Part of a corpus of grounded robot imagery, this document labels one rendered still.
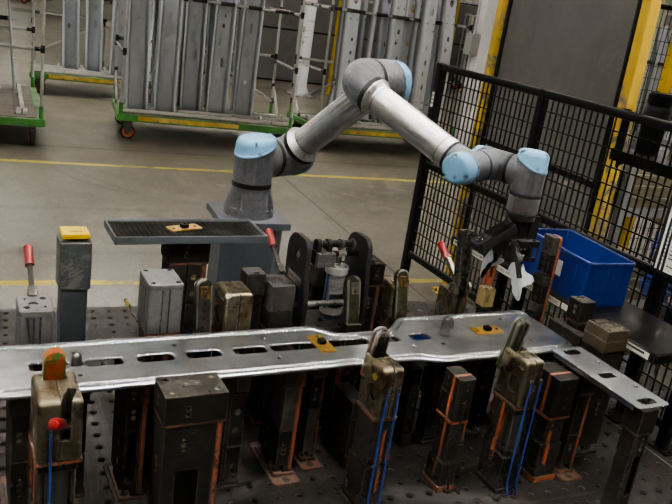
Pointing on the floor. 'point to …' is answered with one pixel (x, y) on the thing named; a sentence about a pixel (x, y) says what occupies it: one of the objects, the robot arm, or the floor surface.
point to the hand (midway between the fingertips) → (496, 289)
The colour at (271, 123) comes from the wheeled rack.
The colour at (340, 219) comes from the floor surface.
